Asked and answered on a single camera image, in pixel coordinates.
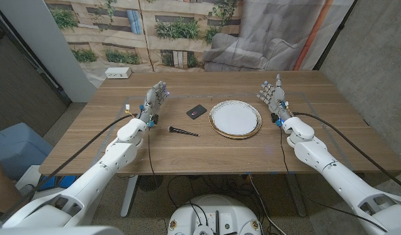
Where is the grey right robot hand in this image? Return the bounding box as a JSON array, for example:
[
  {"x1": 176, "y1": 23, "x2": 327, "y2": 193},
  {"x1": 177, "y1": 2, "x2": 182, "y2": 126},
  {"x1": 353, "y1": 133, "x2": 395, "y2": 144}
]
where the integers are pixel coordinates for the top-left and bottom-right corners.
[{"x1": 256, "y1": 73, "x2": 294, "y2": 127}]

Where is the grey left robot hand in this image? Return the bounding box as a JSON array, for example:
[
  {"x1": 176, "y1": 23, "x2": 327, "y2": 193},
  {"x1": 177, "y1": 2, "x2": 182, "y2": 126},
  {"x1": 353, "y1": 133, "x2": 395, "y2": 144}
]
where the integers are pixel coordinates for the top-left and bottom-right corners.
[{"x1": 138, "y1": 80, "x2": 170, "y2": 127}]

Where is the black makeup brush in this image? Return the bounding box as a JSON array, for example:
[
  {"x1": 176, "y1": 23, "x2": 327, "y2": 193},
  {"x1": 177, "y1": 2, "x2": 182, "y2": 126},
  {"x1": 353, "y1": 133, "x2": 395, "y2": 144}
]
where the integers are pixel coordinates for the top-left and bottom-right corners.
[{"x1": 167, "y1": 125, "x2": 200, "y2": 138}]

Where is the white gold-rimmed paper plate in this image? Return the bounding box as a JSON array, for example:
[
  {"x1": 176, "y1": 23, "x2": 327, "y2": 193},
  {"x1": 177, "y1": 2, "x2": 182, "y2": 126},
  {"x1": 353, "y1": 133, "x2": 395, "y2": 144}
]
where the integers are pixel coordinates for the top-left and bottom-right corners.
[{"x1": 209, "y1": 100, "x2": 263, "y2": 140}]

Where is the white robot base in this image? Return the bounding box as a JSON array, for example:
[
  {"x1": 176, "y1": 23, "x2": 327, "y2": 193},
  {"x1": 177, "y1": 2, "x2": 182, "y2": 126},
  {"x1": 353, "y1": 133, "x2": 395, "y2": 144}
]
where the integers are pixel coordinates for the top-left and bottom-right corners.
[{"x1": 167, "y1": 195, "x2": 262, "y2": 235}]

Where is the black card holder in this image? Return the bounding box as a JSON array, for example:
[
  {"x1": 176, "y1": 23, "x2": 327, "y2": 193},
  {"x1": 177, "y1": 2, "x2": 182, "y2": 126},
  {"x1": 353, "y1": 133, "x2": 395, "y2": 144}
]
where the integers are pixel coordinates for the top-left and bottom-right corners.
[{"x1": 186, "y1": 104, "x2": 208, "y2": 120}]

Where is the white power strip box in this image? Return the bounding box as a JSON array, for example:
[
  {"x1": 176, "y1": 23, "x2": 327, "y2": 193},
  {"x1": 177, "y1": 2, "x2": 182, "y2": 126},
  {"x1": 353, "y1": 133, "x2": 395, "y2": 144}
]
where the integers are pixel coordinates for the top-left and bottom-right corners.
[{"x1": 104, "y1": 67, "x2": 132, "y2": 80}]

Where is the black round fan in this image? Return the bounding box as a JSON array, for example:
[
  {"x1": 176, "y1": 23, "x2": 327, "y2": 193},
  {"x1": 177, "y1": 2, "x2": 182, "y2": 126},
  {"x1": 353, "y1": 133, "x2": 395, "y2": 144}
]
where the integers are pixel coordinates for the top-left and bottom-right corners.
[{"x1": 137, "y1": 175, "x2": 164, "y2": 192}]

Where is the printed fabric backdrop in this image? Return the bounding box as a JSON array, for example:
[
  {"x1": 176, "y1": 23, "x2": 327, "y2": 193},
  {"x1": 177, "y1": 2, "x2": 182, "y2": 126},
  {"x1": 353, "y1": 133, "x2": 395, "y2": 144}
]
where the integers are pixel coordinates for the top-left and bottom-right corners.
[{"x1": 43, "y1": 0, "x2": 356, "y2": 89}]

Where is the black backdrop stand pole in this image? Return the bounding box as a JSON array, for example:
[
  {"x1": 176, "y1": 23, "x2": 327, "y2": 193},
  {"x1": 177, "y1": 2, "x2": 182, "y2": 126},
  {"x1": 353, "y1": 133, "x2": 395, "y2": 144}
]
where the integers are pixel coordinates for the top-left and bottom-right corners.
[{"x1": 313, "y1": 0, "x2": 358, "y2": 71}]

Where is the grey table leg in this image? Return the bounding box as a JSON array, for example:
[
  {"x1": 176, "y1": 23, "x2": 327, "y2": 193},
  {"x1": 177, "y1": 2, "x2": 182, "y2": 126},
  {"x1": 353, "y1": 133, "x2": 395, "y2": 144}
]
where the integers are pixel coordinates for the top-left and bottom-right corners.
[{"x1": 286, "y1": 172, "x2": 307, "y2": 218}]

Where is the white table leg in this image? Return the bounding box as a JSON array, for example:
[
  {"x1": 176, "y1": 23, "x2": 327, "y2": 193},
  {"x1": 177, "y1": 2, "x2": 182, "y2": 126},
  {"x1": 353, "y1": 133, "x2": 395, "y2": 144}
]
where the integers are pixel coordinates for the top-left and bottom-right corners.
[{"x1": 120, "y1": 175, "x2": 139, "y2": 218}]

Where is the blue floor item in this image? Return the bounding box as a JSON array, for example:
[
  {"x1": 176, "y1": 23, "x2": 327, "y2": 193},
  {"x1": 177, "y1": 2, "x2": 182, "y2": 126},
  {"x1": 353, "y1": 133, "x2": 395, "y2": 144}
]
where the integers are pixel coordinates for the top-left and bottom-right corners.
[{"x1": 37, "y1": 175, "x2": 79, "y2": 192}]

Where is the blue upholstered seat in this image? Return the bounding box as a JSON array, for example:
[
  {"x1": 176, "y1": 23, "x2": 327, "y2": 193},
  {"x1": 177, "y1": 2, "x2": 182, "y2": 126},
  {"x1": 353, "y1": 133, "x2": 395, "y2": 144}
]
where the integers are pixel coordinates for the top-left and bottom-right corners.
[{"x1": 0, "y1": 122, "x2": 54, "y2": 182}]

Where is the white robot torso edge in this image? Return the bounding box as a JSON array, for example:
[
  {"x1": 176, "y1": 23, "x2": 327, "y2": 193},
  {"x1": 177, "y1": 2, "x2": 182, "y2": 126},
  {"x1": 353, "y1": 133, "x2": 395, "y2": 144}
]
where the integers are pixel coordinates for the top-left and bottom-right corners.
[{"x1": 0, "y1": 225, "x2": 125, "y2": 235}]

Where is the person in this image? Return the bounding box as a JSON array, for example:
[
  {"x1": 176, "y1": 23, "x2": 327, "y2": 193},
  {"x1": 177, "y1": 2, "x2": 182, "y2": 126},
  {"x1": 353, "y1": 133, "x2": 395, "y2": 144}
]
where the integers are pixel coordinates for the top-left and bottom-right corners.
[{"x1": 0, "y1": 151, "x2": 23, "y2": 213}]

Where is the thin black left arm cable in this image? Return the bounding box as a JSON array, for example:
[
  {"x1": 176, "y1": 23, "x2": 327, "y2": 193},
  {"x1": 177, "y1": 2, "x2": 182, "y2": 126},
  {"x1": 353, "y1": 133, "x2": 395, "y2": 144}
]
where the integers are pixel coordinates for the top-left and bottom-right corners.
[{"x1": 146, "y1": 125, "x2": 159, "y2": 189}]

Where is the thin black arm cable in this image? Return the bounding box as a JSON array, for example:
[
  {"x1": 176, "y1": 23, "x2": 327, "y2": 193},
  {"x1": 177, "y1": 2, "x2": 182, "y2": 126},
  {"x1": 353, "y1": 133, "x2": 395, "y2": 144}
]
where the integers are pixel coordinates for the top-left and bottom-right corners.
[
  {"x1": 279, "y1": 126, "x2": 389, "y2": 233},
  {"x1": 146, "y1": 125, "x2": 159, "y2": 189}
]

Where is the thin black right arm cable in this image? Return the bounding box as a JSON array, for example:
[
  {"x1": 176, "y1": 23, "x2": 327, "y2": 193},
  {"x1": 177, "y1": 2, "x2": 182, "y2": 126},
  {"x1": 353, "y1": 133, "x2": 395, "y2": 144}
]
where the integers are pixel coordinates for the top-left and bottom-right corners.
[{"x1": 279, "y1": 126, "x2": 389, "y2": 233}]

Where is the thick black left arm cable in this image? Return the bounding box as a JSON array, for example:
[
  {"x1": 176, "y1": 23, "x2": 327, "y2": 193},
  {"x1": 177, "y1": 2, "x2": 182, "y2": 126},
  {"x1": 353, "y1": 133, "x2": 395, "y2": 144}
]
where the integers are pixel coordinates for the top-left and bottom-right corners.
[{"x1": 0, "y1": 112, "x2": 138, "y2": 225}]

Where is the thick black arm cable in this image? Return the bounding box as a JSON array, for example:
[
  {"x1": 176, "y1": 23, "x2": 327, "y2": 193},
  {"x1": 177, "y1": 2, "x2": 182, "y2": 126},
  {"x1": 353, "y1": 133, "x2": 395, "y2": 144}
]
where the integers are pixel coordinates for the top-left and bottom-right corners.
[
  {"x1": 0, "y1": 112, "x2": 138, "y2": 225},
  {"x1": 293, "y1": 112, "x2": 401, "y2": 193}
]

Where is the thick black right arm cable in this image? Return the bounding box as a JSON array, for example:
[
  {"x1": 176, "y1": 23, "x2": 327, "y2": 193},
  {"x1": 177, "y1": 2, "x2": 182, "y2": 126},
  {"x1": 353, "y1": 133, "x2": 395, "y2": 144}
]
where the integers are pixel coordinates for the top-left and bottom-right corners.
[{"x1": 293, "y1": 112, "x2": 401, "y2": 193}]

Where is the white floor cable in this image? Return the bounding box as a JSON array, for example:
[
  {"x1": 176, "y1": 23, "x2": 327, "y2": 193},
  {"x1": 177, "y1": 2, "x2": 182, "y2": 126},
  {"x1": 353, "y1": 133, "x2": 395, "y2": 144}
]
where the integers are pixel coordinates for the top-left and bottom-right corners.
[{"x1": 248, "y1": 174, "x2": 288, "y2": 235}]

